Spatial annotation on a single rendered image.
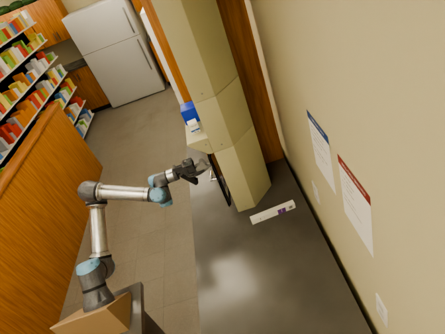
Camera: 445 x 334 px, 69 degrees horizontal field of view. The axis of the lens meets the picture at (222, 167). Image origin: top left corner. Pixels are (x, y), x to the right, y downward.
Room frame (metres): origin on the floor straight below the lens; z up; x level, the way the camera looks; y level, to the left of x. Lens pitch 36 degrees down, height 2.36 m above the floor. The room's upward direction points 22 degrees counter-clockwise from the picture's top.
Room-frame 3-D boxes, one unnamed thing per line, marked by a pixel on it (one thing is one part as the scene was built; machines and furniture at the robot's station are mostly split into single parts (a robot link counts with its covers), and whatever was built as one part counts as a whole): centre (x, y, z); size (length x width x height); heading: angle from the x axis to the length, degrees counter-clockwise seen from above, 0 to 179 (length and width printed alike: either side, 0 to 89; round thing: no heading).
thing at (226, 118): (1.59, -0.13, 1.33); 0.32 x 0.25 x 0.77; 174
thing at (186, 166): (1.51, 0.20, 1.34); 0.12 x 0.08 x 0.09; 84
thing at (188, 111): (1.70, 0.05, 1.56); 0.10 x 0.10 x 0.09; 84
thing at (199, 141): (1.61, 0.06, 1.46); 0.32 x 0.11 x 0.10; 174
